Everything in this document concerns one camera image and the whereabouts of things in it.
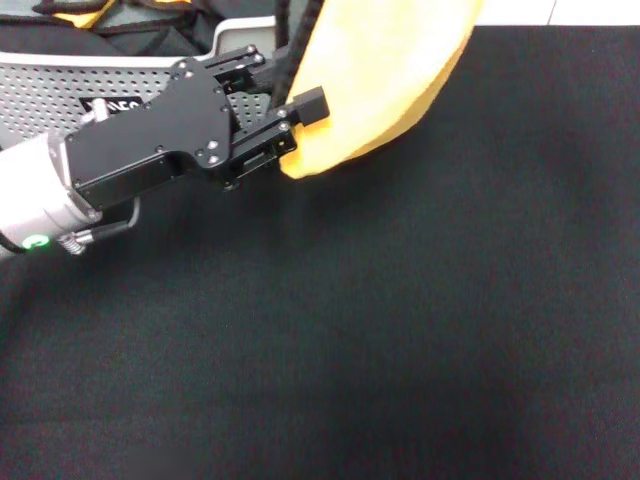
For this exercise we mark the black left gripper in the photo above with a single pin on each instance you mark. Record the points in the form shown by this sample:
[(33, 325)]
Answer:
[(150, 140)]

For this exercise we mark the yellow towel with black edge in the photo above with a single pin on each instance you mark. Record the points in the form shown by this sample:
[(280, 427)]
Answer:
[(380, 75)]

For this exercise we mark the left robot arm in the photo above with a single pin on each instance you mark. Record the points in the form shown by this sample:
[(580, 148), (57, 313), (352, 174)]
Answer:
[(30, 195)]

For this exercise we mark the folded yellow towel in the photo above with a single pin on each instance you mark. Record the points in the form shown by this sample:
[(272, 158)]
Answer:
[(82, 17)]

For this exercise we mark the grey perforated storage box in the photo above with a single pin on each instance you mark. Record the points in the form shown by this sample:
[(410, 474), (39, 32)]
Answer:
[(40, 95)]

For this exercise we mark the black tablecloth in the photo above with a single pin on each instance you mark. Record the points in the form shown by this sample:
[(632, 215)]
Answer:
[(350, 325)]

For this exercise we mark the black cloth pile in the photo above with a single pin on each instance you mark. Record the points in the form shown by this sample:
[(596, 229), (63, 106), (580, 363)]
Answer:
[(150, 40)]

